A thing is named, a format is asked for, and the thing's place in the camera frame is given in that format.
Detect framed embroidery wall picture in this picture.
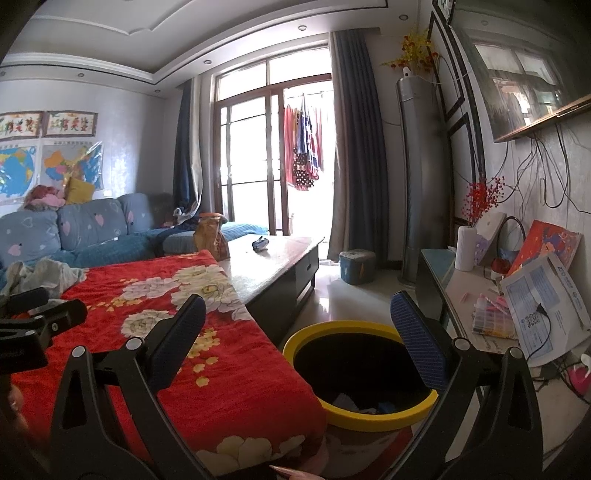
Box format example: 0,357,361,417
0,111,44,141
45,110,99,138

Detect black power cable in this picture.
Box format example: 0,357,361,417
519,302,555,367

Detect grey tower air conditioner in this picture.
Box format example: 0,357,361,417
394,74,455,284

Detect glass top television cabinet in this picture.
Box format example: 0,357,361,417
416,248,591,398

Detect country map poster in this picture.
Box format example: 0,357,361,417
41,141,106,192

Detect dark blue curtain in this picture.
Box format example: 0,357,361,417
173,78,206,220

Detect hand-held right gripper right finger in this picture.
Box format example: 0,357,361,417
389,290,543,480

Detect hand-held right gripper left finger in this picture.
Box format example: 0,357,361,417
48,293,208,480

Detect bundle of hanging black cables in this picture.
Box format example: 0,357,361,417
508,122,591,213

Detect white cylindrical vase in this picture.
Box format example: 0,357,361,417
455,226,478,272

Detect person's right hand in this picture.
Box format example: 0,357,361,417
269,464,324,480

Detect grey blue crumpled garment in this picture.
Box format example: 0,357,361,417
0,258,88,301

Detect yellow rimmed black bin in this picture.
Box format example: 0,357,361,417
281,322,440,480

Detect basket with black hoop handle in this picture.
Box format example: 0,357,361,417
490,217,528,278

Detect brown framed balcony door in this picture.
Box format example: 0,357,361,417
203,44,335,236

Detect yellow artificial flowers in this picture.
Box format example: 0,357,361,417
381,30,439,75

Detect row of hanging clothes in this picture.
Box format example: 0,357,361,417
283,95,324,190

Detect brown paper bag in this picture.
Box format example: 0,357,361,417
193,213,230,261

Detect world map poster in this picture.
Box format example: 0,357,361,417
0,143,40,204

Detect pink plastic object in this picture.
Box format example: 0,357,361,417
567,353,591,397

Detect dark coffee table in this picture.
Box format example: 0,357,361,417
217,235,326,347

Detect wall mounted television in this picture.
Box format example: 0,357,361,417
450,9,591,143

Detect white purple printed card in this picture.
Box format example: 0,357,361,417
475,211,507,267

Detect red picture board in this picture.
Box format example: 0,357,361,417
505,219,583,278

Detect blue storage stool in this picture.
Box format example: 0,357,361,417
339,248,377,284

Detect grey blue curtain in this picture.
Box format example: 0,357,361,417
325,28,398,268

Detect yellow pillow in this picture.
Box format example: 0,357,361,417
65,176,95,206

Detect red floral blanket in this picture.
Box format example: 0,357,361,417
9,249,333,480

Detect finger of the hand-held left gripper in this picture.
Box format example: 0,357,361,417
21,300,88,337
0,287,51,318

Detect white paper box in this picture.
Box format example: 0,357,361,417
501,253,591,367

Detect person's left hand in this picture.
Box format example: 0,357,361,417
0,383,31,446

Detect pile of pink red clothes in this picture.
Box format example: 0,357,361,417
23,184,65,210

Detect blue heart print sofa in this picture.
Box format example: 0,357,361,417
0,193,271,278

